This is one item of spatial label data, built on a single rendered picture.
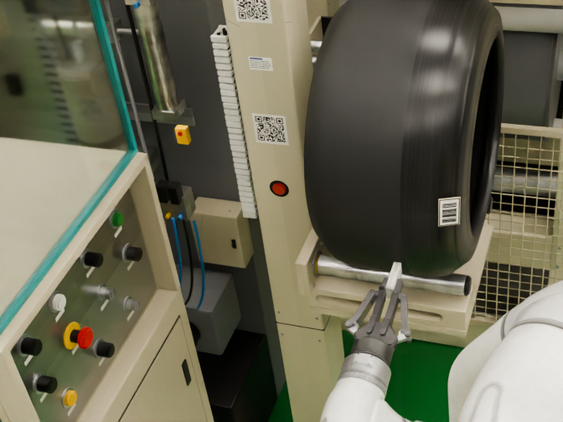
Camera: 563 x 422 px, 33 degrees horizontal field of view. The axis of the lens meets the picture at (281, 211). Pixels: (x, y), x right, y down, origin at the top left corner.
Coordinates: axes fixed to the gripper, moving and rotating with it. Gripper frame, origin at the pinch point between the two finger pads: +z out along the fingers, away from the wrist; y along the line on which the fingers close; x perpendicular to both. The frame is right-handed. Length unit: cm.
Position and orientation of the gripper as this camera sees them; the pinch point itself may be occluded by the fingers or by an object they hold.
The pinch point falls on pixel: (394, 280)
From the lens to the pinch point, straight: 186.9
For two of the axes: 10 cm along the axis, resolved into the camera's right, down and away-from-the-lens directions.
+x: 1.6, 6.9, 7.1
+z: 3.0, -7.2, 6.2
